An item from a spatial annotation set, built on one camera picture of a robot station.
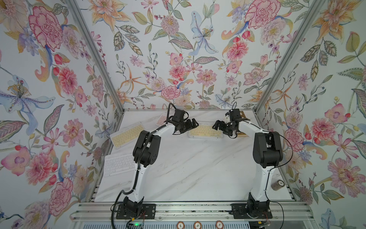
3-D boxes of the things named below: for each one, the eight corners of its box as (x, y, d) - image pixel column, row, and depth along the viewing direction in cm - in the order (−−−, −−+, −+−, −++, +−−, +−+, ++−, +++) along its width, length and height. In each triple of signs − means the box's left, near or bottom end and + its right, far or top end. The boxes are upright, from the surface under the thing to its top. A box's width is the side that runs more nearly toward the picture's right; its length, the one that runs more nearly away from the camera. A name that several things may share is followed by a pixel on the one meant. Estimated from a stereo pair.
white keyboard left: (103, 177, 88) (102, 176, 87) (105, 157, 97) (104, 155, 95) (135, 170, 91) (134, 169, 90) (134, 151, 100) (133, 149, 98)
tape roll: (272, 190, 83) (279, 186, 78) (270, 183, 86) (276, 179, 80) (279, 190, 83) (286, 186, 78) (276, 183, 86) (283, 179, 80)
